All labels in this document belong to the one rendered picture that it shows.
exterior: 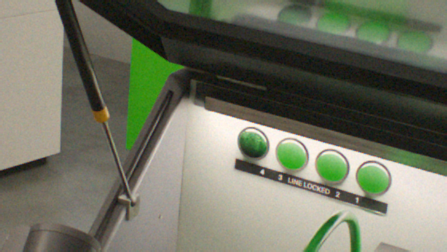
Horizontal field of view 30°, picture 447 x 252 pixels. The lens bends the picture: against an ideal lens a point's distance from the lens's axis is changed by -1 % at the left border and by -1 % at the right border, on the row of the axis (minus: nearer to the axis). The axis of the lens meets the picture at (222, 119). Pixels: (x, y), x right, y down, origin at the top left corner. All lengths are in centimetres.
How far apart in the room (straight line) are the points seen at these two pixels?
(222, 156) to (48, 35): 285
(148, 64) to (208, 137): 286
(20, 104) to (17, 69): 17
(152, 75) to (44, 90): 52
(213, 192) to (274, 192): 10
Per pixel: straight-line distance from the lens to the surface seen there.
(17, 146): 414
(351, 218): 99
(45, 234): 65
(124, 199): 117
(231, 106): 118
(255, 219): 126
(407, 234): 119
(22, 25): 394
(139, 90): 417
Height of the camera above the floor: 186
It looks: 22 degrees down
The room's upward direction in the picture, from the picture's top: 6 degrees clockwise
